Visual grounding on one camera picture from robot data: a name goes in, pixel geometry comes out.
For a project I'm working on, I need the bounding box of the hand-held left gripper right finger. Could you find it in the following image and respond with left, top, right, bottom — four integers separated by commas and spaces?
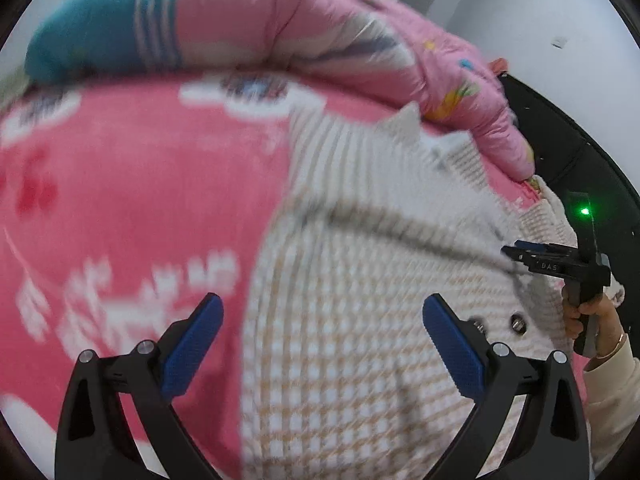
422, 294, 593, 480

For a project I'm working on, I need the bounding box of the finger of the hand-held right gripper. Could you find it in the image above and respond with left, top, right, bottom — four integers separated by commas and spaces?
501, 246, 581, 275
512, 240, 581, 261

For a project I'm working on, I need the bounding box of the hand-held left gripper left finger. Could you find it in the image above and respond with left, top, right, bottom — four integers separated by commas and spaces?
54, 292, 226, 480

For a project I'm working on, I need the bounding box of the beige houndstooth coat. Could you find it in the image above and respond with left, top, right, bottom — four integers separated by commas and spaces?
240, 102, 626, 480

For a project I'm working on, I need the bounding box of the person's right hand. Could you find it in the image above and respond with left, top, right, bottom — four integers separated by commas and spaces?
562, 294, 627, 359

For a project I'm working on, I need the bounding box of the black padded headboard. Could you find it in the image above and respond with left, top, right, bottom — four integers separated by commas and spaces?
500, 72, 636, 281

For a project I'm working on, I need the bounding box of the pink floral blanket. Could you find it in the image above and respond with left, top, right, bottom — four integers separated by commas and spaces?
0, 70, 591, 480

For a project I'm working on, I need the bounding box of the pink printed quilt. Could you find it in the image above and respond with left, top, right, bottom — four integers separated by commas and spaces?
25, 0, 536, 183

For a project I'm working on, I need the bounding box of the gold bracelet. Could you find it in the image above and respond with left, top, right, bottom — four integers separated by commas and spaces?
595, 332, 628, 360

